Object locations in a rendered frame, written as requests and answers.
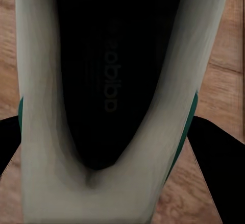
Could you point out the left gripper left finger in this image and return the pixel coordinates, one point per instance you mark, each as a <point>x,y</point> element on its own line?
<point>10,139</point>

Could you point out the gym shoe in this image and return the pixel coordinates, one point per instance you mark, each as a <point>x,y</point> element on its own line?
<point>108,91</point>

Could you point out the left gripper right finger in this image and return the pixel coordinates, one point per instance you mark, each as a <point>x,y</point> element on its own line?
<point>221,158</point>

